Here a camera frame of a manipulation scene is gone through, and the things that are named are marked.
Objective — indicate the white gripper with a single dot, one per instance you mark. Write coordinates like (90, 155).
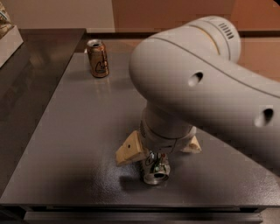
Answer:
(161, 142)

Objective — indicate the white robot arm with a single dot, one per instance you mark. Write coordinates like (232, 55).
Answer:
(191, 80)

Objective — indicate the white green 7up can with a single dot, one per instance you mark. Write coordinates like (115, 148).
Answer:
(155, 169)

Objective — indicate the white box at left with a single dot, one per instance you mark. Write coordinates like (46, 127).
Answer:
(10, 37)

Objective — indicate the gold brown soda can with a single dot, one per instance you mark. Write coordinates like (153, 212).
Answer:
(96, 52)

